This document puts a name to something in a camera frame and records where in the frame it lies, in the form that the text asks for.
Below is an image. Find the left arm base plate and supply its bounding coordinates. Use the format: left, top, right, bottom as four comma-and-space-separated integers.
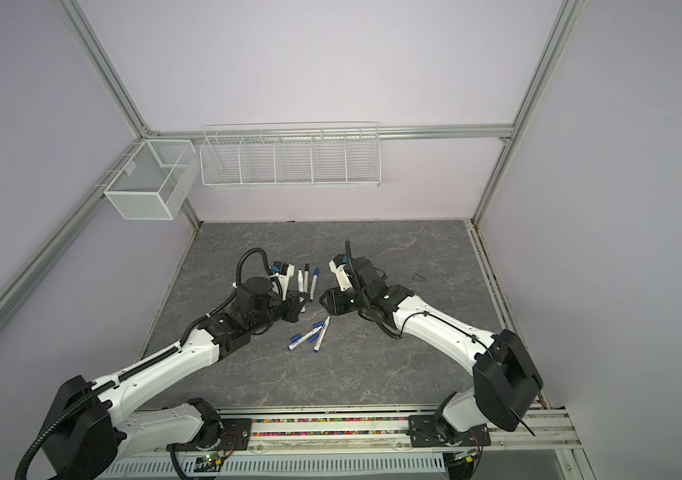
175, 417, 253, 452

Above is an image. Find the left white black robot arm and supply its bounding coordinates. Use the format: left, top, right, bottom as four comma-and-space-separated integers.
15, 277, 308, 479

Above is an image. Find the black white marker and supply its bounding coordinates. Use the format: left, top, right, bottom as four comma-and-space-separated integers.
302, 263, 310, 293

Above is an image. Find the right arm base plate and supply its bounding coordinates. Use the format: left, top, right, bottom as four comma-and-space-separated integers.
406, 415, 491, 448

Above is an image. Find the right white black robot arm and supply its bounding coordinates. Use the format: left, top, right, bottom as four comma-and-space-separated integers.
320, 254, 543, 443

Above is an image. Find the white mesh box basket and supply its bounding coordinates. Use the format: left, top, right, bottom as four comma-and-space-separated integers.
105, 139, 201, 221

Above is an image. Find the white wire shelf basket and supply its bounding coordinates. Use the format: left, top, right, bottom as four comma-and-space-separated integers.
199, 122, 382, 188

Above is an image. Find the white vented cable tray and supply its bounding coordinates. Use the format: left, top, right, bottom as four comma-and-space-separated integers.
100, 452, 447, 479

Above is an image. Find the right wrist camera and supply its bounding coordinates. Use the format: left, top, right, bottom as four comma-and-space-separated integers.
329, 253, 353, 291

